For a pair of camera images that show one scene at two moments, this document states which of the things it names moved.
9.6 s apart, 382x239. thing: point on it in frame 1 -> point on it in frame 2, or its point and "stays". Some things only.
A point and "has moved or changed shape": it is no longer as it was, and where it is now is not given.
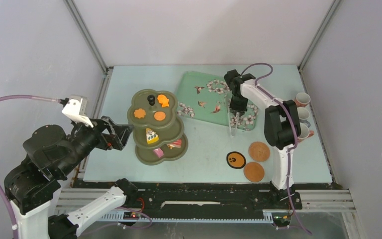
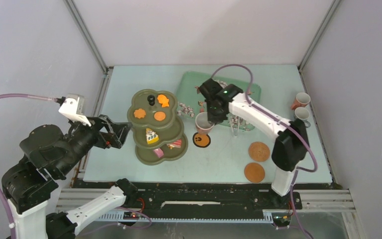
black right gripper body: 238,104 -> 214,115
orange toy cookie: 159,116 stays
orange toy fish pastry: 163,99 stays
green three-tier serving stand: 158,128 stays
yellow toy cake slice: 152,137 stays
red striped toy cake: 177,144 stays
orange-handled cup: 305,132 has moved or changed shape
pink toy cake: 158,152 stays
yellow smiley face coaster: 236,160 -> 201,141
